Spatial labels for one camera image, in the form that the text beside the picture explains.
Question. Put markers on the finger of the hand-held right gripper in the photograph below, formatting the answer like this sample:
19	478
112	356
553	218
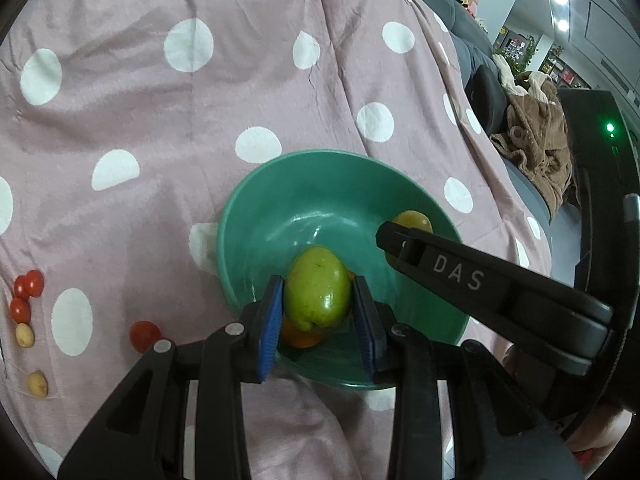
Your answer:
480	285

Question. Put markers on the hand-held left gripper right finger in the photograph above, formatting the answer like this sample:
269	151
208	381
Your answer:
367	332

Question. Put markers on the green potted plant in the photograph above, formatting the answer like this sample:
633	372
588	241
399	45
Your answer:
520	55

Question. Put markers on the brown fleece garment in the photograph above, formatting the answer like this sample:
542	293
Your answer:
540	135

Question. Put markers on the yellow round fruit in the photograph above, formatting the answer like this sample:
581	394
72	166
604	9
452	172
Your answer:
412	220

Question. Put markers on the pink polka dot blanket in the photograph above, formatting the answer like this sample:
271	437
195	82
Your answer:
450	10
150	110

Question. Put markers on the person's right hand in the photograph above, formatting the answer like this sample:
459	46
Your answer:
600	430

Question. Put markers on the small yellow-brown fruit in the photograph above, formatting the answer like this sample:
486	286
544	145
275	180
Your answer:
37	384
24	335

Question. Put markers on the orange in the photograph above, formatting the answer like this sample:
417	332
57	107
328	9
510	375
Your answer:
300	339

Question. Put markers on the green plastic bowl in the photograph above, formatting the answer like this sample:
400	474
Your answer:
280	210

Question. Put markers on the black cushion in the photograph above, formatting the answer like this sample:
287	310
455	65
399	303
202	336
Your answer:
485	97

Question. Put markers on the green mango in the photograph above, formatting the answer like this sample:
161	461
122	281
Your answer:
316	287

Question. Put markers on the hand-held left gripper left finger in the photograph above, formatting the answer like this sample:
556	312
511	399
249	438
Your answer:
267	332

